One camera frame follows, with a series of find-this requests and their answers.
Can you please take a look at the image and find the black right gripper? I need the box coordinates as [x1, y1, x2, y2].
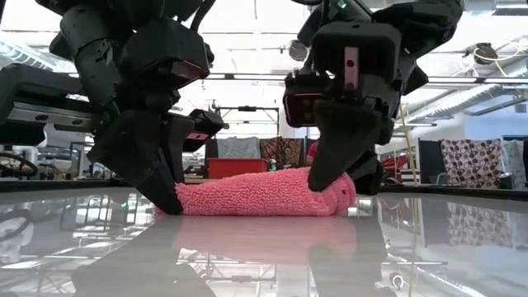
[307, 22, 428, 193]

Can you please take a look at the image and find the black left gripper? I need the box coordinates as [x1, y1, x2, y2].
[0, 16, 228, 215]

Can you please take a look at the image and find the pink terry towel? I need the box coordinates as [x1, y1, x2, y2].
[154, 167, 358, 218]

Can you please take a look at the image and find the red rounded object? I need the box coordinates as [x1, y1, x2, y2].
[381, 154, 410, 172]

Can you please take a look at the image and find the person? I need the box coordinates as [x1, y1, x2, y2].
[305, 141, 319, 166]

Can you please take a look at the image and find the brown patterned hanging cloth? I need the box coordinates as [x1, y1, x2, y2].
[259, 137, 309, 168]

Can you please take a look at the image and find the dark partition panel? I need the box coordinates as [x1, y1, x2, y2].
[417, 139, 442, 185]

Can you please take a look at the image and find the grey hanging cloth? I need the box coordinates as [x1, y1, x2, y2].
[216, 136, 262, 159]

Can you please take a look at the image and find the red box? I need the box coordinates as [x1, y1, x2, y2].
[207, 158, 270, 179]

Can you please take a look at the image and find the white cloth with dark circles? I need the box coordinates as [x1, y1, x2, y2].
[440, 139, 504, 189]

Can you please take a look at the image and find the plain white hanging cloth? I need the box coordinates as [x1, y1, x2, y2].
[501, 139, 527, 191]

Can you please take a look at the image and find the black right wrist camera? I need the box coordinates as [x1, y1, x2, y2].
[283, 72, 331, 128]

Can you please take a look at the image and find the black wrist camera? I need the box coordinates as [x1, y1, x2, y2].
[283, 72, 331, 128]
[119, 18, 211, 90]

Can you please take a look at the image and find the yellow hanging cable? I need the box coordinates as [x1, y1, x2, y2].
[398, 102, 417, 185]

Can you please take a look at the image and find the black gantry frame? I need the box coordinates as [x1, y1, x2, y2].
[212, 105, 281, 139]

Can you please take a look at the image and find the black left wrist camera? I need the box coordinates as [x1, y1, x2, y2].
[119, 18, 211, 90]

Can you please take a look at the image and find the black ceiling cable reel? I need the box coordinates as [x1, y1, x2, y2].
[472, 42, 500, 66]
[287, 40, 309, 63]

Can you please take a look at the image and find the black looped cable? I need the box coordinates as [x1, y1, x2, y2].
[0, 152, 39, 179]

